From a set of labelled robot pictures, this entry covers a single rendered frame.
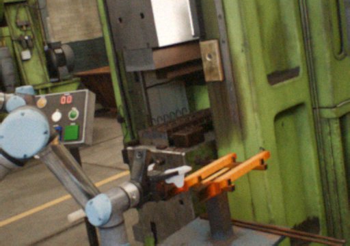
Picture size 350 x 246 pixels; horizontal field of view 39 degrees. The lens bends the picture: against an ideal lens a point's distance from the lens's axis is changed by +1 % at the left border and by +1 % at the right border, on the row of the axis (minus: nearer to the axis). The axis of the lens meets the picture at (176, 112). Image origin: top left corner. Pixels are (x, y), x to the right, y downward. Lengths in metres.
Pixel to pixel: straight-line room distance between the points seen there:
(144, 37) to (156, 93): 0.43
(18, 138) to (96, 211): 0.28
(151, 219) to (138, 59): 0.76
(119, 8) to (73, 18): 9.12
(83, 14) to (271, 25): 9.48
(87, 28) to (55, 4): 0.91
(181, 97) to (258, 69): 0.71
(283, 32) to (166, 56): 0.54
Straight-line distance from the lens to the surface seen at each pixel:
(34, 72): 7.07
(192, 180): 1.65
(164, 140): 2.20
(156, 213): 2.32
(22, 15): 7.25
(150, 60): 2.14
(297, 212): 2.41
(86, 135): 2.46
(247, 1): 2.00
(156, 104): 2.49
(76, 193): 1.48
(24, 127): 1.27
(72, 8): 11.38
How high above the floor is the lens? 1.44
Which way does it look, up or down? 10 degrees down
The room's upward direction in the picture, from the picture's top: 10 degrees counter-clockwise
